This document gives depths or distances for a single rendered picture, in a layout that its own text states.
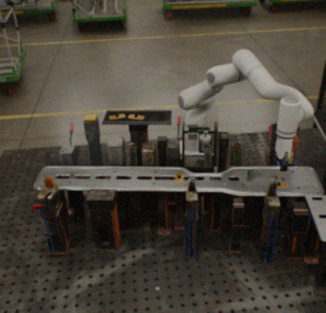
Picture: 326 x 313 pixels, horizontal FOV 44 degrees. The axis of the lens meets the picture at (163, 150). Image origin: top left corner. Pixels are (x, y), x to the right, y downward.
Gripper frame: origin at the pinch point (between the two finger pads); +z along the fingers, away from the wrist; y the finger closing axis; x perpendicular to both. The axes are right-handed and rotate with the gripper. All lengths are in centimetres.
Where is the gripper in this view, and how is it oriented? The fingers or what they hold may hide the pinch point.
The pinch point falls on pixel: (281, 163)
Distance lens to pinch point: 191.9
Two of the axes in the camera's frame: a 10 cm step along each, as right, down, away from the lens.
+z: 0.3, 8.4, 5.4
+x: 10.0, 0.0, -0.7
